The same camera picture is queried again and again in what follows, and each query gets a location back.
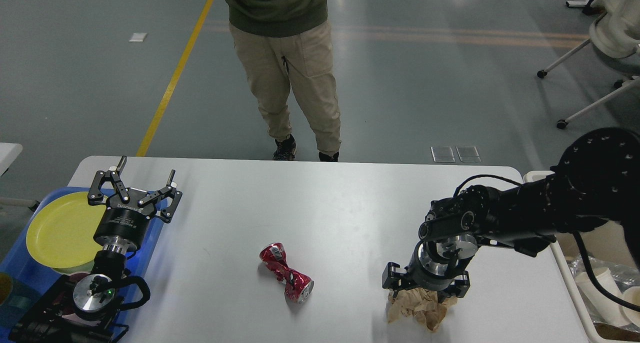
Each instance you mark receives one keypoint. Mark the blue plastic tray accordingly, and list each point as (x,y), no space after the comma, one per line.
(30,278)

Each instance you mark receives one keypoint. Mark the beige plastic bin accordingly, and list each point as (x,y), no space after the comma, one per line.
(605,243)

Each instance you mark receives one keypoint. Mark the brown paper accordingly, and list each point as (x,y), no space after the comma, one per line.
(421,304)

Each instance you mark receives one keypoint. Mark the dark teal mug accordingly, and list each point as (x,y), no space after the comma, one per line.
(16,299)

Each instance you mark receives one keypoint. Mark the white side table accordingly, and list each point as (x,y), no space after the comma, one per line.
(9,152)

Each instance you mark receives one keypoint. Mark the pale green plate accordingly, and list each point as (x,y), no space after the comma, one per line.
(82,268)

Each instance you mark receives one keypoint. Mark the aluminium foil tray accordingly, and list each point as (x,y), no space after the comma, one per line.
(627,280)

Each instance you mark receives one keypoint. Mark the person in green sweater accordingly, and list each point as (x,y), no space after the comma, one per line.
(285,47)

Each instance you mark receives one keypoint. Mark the crushed red soda can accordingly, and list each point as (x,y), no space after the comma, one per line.
(298,286)

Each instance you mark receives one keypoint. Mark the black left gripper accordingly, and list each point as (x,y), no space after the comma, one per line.
(125,223)

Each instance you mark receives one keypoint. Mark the yellow plastic plate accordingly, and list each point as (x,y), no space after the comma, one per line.
(61,234)

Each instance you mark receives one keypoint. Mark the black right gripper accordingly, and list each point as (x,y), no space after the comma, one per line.
(435,266)

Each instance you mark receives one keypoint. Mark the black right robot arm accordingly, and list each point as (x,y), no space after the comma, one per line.
(595,181)

